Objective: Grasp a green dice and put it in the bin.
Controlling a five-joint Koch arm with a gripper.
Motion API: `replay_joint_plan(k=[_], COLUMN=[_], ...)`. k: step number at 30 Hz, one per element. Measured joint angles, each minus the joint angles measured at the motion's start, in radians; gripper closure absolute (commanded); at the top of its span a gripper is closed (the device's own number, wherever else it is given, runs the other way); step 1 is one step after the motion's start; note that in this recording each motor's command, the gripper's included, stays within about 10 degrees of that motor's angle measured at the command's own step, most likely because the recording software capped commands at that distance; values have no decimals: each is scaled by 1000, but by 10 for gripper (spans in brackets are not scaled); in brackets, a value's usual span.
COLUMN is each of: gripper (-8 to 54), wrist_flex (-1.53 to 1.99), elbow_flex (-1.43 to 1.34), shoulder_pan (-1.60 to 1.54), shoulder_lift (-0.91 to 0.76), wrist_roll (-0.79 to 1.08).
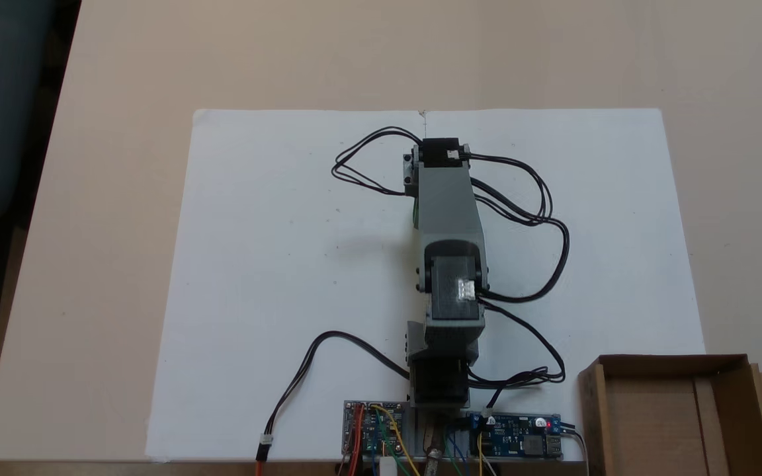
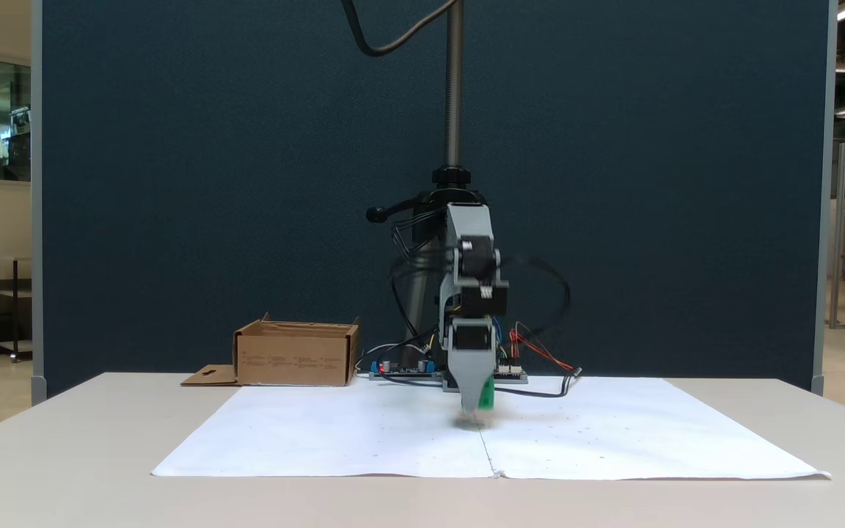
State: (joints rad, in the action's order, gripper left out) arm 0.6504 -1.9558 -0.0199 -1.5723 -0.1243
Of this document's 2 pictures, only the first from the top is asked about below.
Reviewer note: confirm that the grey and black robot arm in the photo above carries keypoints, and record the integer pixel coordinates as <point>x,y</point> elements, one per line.
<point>450,211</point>

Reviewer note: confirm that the white paper sheet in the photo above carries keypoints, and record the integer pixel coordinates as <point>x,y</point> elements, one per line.
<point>275,264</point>

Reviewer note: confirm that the grey motor driver circuit board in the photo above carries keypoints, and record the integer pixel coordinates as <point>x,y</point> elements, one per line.
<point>371,430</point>

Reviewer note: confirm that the metal table clamp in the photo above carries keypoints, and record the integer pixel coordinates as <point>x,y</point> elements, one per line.
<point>432,446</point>

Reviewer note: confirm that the blue power circuit board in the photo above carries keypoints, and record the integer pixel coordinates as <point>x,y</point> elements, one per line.
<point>520,436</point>

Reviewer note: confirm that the brown cardboard box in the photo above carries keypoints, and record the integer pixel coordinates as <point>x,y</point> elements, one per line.
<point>659,423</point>

